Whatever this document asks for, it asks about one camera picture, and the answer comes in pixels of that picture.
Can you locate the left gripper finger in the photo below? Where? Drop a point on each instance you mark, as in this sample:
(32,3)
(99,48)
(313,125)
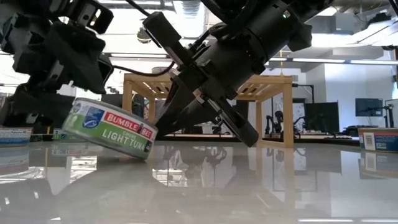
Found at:
(31,109)
(81,59)

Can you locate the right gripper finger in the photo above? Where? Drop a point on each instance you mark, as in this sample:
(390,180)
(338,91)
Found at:
(199,116)
(180,93)

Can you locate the blue label pink salmon can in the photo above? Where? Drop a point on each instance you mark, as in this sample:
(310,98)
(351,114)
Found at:
(15,137)
(384,141)

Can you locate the black background robot arm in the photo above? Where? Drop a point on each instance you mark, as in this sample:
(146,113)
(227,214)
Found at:
(275,123)
(299,122)

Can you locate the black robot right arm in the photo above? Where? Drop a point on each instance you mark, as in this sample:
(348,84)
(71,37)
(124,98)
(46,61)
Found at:
(289,28)

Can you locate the wooden slatted shelf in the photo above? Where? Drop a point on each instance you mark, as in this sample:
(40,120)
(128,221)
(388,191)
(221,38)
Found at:
(287,112)

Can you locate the long ceiling light bar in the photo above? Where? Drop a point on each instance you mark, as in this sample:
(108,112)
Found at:
(311,60)

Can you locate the black room panel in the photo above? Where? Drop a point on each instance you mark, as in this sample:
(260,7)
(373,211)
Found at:
(321,117)

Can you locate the black boom stand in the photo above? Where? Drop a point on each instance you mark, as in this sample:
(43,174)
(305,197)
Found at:
(389,116)

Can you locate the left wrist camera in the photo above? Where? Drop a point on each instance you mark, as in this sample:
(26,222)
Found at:
(93,18)

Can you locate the black ceiling dome camera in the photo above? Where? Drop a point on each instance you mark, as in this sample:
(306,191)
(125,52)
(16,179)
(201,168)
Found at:
(142,36)

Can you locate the corrugated silver ceiling duct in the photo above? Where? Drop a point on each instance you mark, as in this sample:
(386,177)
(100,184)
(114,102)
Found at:
(189,7)

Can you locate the dark wall screen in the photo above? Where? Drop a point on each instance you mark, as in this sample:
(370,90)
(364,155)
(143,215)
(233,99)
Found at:
(369,107)

